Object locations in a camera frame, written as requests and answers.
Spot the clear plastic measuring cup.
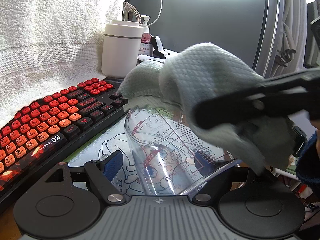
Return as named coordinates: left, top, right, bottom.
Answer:
left=124, top=107, right=240, bottom=197

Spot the cartoon print desk mat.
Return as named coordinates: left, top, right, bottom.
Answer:
left=63, top=119, right=201, bottom=198

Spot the grey window curtain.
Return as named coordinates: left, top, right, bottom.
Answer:
left=272, top=0, right=319, bottom=76

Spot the red and black keyboard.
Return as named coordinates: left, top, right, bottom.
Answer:
left=1, top=77, right=126, bottom=211

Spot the white black plush toy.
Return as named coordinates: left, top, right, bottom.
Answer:
left=138, top=36, right=178, bottom=63

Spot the pink label pump bottle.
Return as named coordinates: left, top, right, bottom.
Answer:
left=139, top=15, right=153, bottom=56

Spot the white cylindrical humidifier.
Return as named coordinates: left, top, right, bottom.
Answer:
left=101, top=20, right=143, bottom=78

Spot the large white terry towel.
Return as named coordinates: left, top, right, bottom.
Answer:
left=1, top=0, right=124, bottom=126

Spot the ornate vintage mirror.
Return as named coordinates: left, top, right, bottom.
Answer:
left=121, top=1, right=141, bottom=24

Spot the white lamp cable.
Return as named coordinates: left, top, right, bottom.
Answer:
left=147, top=0, right=164, bottom=28

